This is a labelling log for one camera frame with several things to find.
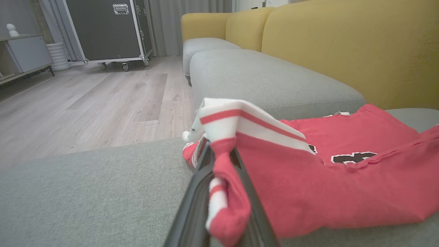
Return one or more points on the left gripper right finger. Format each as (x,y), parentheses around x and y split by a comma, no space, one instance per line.
(260,230)

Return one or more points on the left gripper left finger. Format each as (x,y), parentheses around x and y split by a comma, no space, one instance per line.
(192,212)

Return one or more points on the red and white jersey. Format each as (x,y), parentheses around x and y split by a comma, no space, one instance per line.
(343,192)

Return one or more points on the large grey sofa seat cushion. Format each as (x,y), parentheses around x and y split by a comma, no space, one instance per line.
(85,192)

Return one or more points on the grey window curtain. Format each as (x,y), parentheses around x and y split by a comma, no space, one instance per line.
(171,24)

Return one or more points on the black wheeled flight case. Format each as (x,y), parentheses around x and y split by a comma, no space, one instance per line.
(103,31)

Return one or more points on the white ribbed cylinder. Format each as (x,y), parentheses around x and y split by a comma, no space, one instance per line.
(58,56)

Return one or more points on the large yellow sofa backrest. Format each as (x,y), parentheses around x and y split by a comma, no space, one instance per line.
(360,48)

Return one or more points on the grey low cabinet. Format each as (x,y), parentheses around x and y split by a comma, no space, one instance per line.
(29,53)

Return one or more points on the small white figurine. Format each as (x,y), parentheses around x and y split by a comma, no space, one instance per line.
(12,31)

